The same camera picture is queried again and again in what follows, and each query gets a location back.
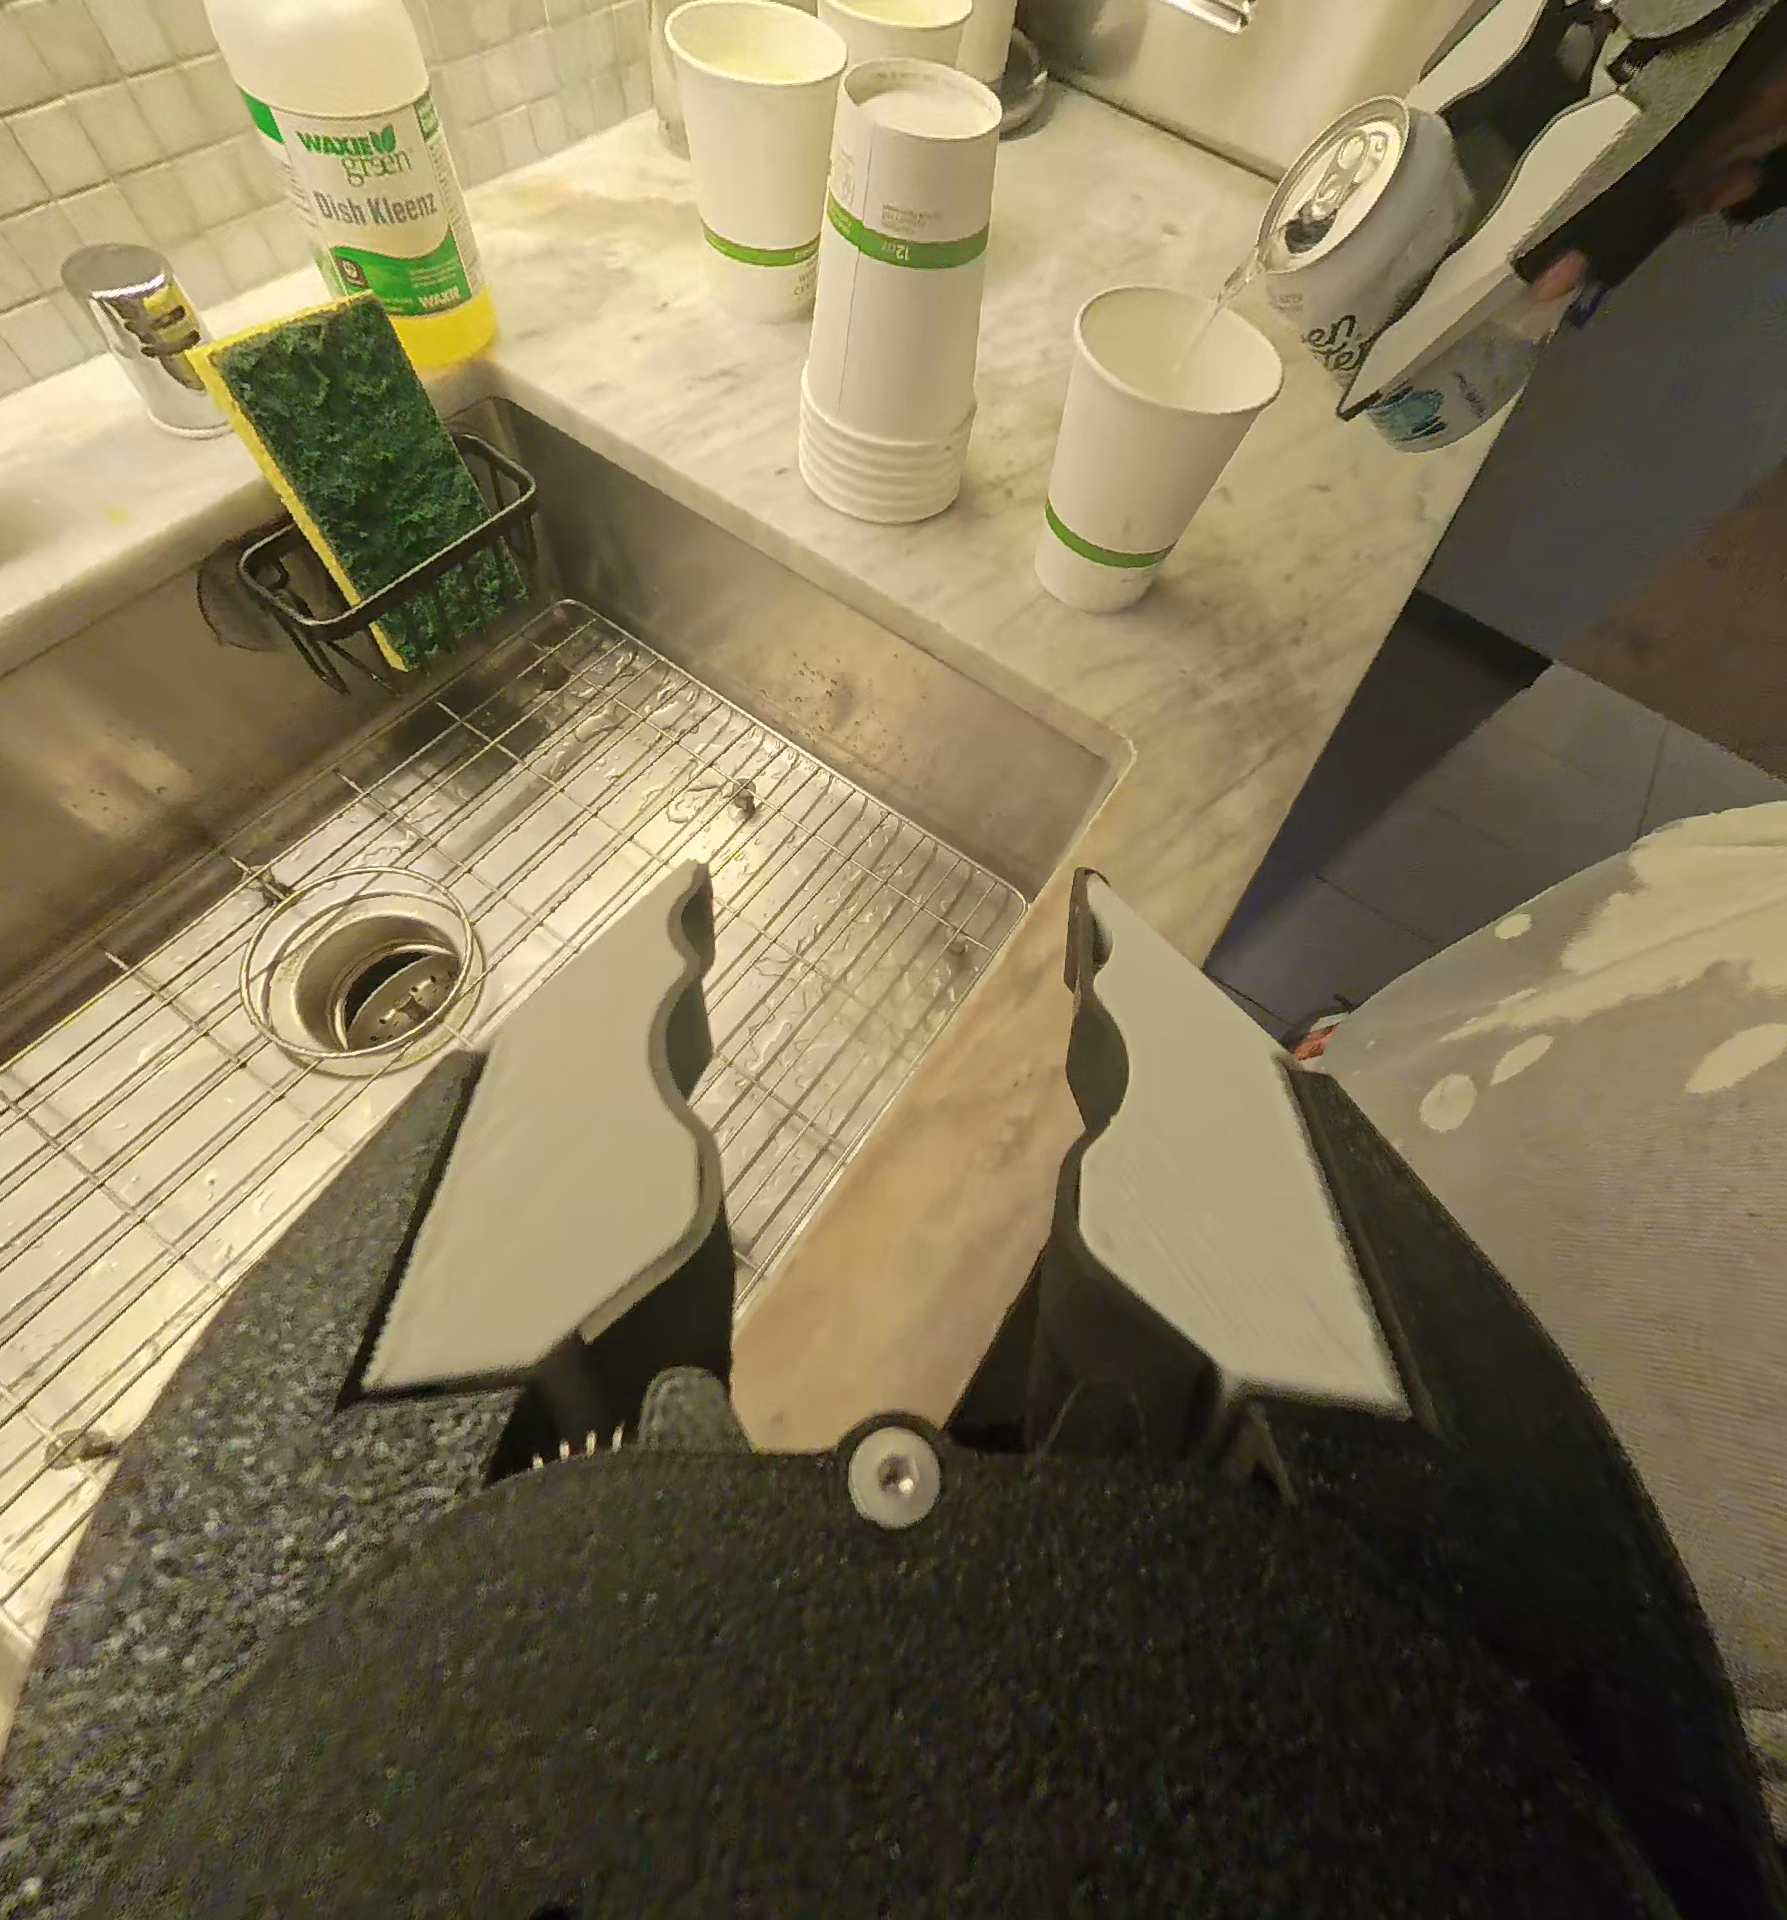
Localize stack of inverted paper cups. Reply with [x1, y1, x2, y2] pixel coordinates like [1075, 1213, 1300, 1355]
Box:
[798, 57, 1003, 526]

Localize person's grey patterned sweatshirt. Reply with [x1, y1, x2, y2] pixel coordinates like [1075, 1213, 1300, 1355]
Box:
[1290, 796, 1787, 1920]

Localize white paper cup green band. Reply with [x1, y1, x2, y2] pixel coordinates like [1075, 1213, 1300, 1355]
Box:
[664, 0, 850, 324]
[818, 0, 974, 70]
[1035, 285, 1286, 613]

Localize person's right hand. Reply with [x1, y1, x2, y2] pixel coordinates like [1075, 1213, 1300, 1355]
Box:
[1516, 112, 1787, 301]

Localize metal sink drain strainer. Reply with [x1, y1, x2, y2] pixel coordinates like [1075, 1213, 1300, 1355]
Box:
[240, 868, 478, 1069]

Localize black wire sponge holder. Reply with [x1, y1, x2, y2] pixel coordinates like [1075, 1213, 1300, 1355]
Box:
[238, 434, 539, 695]

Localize yellow and green sponge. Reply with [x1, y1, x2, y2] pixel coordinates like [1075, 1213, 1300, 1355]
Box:
[186, 288, 528, 675]

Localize white aluminium water can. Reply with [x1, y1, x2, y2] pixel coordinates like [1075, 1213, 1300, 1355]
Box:
[1261, 94, 1548, 454]

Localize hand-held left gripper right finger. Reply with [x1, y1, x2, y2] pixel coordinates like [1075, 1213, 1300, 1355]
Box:
[1025, 864, 1413, 1468]

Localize wire sink rack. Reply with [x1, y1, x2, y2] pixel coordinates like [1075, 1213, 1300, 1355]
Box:
[0, 597, 1033, 1642]

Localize steel appliance with vents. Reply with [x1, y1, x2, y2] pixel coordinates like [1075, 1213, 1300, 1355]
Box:
[1035, 0, 1435, 183]

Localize white marble desk countertop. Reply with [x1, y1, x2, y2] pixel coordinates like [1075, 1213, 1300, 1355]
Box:
[0, 67, 1562, 1920]

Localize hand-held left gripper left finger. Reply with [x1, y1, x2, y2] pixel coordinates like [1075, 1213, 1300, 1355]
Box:
[337, 860, 740, 1445]

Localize yellow dish soap bottle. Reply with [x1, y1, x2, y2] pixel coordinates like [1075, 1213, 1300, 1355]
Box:
[202, 0, 502, 369]

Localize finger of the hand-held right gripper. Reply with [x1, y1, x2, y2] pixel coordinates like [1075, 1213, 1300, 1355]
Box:
[1334, 86, 1664, 422]
[1406, 0, 1634, 230]

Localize small chrome cap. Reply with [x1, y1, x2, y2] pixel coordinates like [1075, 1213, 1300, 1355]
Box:
[60, 244, 234, 439]

